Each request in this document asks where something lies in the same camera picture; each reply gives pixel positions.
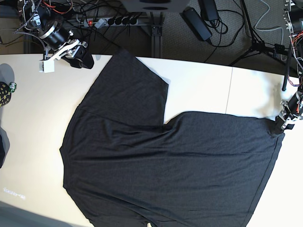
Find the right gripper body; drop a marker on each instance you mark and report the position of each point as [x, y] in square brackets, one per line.
[69, 48]

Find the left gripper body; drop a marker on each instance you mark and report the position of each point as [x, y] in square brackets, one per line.
[290, 113]

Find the dark grey T-shirt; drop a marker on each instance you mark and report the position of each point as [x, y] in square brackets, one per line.
[125, 167]

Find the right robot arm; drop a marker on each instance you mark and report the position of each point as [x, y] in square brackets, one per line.
[41, 21]

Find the white power strip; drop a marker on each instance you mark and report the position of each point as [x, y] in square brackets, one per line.
[108, 21]

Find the black tripod stand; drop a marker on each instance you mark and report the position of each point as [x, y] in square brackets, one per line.
[278, 52]

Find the grey monitor base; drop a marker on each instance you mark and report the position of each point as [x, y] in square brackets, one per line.
[155, 5]

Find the black patterned cup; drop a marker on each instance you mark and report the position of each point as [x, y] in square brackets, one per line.
[5, 94]

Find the black power adapter brick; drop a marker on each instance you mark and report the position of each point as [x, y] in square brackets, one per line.
[196, 24]

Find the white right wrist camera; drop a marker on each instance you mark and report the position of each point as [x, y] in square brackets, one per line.
[47, 66]

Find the aluminium frame post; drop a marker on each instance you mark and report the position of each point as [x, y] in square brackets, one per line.
[156, 22]

